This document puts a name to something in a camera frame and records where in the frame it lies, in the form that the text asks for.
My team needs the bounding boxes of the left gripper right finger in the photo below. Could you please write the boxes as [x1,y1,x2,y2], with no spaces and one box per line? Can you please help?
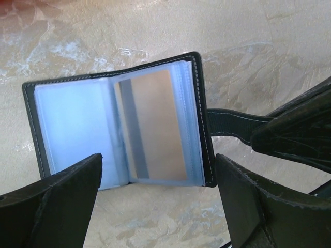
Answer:
[215,154,330,247]

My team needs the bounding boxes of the gold card in holder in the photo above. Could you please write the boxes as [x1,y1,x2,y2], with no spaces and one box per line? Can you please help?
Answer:
[114,70,188,181]

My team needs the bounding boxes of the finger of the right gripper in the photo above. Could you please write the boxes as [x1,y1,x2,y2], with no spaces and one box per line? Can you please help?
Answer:
[250,78,330,173]

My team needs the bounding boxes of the black leather card holder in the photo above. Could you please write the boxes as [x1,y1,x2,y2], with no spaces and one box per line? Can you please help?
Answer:
[22,52,270,190]

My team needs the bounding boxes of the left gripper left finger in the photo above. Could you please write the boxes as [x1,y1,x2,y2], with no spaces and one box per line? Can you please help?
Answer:
[1,153,102,247]

